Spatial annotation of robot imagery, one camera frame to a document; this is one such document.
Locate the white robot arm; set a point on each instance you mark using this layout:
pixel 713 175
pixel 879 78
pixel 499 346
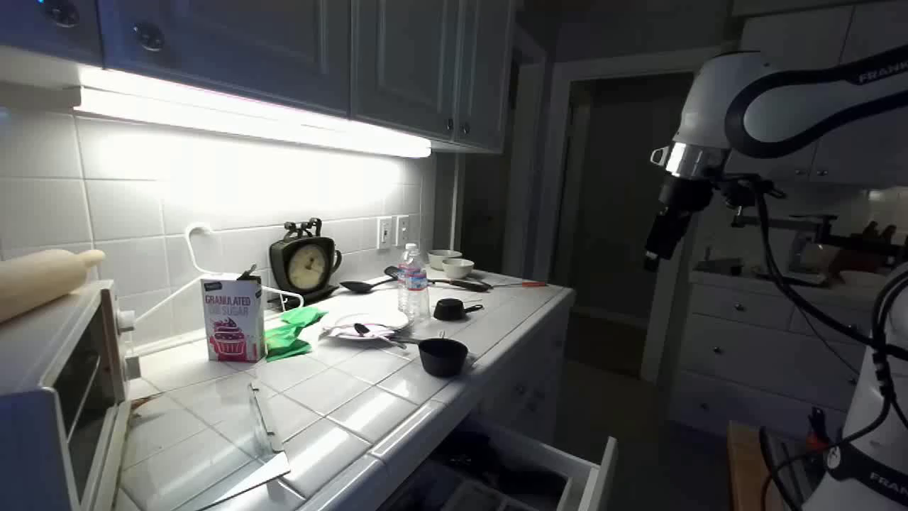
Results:
pixel 738 104

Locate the white ceramic bowl near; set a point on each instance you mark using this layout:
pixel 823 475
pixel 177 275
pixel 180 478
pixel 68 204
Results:
pixel 458 268

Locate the white wall outlet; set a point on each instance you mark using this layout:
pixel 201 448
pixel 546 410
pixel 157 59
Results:
pixel 384 234

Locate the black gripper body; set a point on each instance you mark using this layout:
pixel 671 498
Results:
pixel 678 204

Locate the clear water bottle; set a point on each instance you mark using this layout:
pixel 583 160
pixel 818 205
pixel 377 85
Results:
pixel 413 285

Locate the white pink carton box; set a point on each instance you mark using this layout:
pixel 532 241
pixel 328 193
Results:
pixel 232 319

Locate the white ceramic bowl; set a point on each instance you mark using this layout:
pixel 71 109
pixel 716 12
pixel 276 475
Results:
pixel 440 256
pixel 458 268

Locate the under-cabinet light strip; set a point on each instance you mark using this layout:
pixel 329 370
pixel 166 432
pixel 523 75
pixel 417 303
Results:
pixel 166 104

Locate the white ceramic bowl far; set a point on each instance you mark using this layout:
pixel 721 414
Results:
pixel 440 256

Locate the green cloth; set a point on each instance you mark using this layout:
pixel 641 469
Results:
pixel 285 337

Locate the white wire hanger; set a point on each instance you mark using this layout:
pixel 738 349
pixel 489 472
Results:
pixel 129 319

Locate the metal tongs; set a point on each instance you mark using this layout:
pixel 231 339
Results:
pixel 276 464

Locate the open white drawer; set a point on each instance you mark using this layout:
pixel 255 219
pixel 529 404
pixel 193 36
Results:
pixel 485 466

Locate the white plate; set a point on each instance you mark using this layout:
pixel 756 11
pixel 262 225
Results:
pixel 339 327

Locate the large black measuring cup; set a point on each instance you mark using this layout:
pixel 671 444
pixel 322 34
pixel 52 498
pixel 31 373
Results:
pixel 444 356

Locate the black mantel clock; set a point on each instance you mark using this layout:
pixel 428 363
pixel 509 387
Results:
pixel 305 261

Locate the wooden rolling pin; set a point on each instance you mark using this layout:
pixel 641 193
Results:
pixel 42 276

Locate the small black measuring cup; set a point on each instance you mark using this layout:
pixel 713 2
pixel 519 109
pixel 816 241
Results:
pixel 452 312

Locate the white light switch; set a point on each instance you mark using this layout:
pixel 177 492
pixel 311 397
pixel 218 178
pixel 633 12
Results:
pixel 401 232

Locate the black ladle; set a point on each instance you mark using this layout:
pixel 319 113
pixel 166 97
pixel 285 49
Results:
pixel 364 289

